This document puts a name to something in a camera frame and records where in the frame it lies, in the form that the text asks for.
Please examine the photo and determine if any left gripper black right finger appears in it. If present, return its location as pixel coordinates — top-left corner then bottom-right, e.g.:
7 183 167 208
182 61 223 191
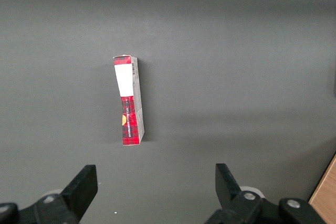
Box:
206 163 283 224

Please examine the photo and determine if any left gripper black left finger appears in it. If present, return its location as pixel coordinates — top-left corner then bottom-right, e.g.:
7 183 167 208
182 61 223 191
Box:
35 164 99 224

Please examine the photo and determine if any red plaid cardboard box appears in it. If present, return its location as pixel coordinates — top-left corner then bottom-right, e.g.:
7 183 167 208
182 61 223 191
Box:
113 55 145 146

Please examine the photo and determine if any wooden board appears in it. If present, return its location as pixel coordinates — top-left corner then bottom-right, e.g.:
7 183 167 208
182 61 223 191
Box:
308 152 336 224

